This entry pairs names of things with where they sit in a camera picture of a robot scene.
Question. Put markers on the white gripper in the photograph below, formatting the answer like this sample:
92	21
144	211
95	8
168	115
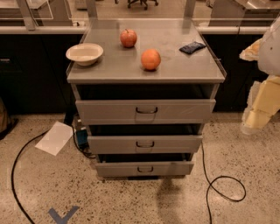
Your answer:
270	55

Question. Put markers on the grey drawer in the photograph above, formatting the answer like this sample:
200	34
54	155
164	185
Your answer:
135	169
145	111
144	144

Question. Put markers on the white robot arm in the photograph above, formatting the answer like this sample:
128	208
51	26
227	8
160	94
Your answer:
269	51

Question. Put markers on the grey metal drawer cabinet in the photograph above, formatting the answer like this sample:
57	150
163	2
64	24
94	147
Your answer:
119	75

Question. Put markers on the grey bottom drawer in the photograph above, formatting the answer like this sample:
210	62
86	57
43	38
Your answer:
135	169

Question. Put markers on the grey top drawer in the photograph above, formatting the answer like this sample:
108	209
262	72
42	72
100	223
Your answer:
145	111

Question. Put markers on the dark blue snack packet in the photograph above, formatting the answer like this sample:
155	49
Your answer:
192	47

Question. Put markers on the orange fruit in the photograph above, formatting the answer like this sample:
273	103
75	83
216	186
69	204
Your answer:
150	59

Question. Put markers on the red apple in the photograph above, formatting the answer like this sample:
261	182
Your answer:
128	38

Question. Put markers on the black office chair base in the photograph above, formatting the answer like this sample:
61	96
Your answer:
142	2

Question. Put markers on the white bowl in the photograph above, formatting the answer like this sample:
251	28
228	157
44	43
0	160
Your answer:
85	54

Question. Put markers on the blue power box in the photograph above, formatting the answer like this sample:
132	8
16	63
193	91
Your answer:
82	138

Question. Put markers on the white paper sheet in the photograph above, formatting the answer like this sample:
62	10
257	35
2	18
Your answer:
55	138

